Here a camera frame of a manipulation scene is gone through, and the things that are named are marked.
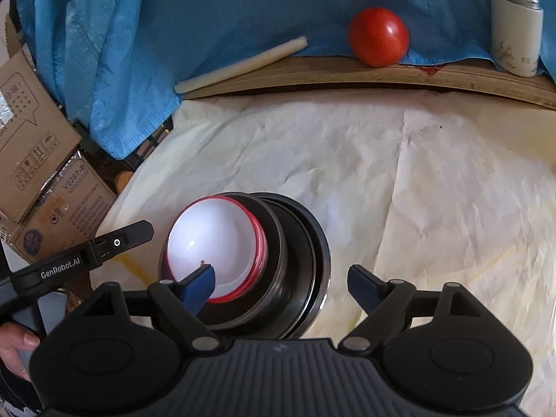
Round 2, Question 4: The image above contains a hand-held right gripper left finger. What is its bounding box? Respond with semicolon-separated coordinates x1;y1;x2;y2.
82;264;223;352

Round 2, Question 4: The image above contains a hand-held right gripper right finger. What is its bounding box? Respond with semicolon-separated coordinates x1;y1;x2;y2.
339;265;474;352

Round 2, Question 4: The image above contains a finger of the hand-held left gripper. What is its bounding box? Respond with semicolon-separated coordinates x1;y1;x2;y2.
90;221;155;267

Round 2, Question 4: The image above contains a large steel plate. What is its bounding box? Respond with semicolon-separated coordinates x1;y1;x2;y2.
265;195;332;340

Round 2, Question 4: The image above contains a steel bowl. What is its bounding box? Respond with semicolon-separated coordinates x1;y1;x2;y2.
157;191;286;330

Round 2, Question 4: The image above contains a person's left hand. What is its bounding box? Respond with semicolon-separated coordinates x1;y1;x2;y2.
0;321;41;381

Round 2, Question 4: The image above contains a printed cardboard box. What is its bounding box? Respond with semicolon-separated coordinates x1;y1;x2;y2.
0;150;119;267

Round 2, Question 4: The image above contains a cream paper table cover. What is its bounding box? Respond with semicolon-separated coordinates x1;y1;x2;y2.
93;91;556;345

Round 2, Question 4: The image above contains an open cardboard box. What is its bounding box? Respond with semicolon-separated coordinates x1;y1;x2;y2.
0;50;83;223

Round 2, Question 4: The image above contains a white rolling pin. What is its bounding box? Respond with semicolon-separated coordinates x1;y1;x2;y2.
174;36;309;94

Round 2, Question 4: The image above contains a wooden shelf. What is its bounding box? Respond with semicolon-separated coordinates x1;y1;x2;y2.
182;54;556;111

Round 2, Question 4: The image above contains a light blue coat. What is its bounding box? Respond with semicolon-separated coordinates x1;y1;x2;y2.
13;0;556;161

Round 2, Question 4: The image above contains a red tomato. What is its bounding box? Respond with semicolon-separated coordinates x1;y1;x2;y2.
347;7;410;68

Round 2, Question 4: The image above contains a white thermos flask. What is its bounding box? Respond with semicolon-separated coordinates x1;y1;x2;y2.
490;0;545;78

